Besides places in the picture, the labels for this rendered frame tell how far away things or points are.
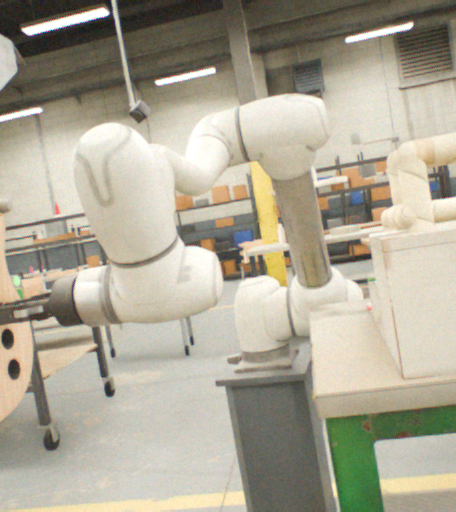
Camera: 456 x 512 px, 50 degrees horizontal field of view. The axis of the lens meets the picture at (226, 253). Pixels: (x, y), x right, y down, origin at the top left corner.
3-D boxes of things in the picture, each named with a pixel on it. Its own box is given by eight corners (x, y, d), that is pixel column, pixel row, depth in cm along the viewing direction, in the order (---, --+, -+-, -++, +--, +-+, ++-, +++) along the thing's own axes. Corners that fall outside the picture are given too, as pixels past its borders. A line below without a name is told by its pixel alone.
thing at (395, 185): (399, 231, 67) (388, 162, 66) (395, 230, 70) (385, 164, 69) (423, 227, 66) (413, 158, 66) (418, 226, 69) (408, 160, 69)
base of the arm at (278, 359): (236, 357, 170) (233, 341, 170) (299, 351, 164) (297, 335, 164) (221, 375, 153) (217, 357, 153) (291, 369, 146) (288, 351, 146)
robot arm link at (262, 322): (245, 341, 167) (234, 277, 166) (298, 335, 163) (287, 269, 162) (234, 355, 152) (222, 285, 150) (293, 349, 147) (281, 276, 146)
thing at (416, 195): (410, 234, 59) (398, 155, 58) (405, 233, 62) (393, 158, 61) (438, 229, 58) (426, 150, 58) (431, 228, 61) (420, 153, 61)
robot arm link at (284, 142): (296, 310, 165) (363, 301, 160) (297, 348, 153) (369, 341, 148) (235, 94, 119) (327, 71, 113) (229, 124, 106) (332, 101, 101)
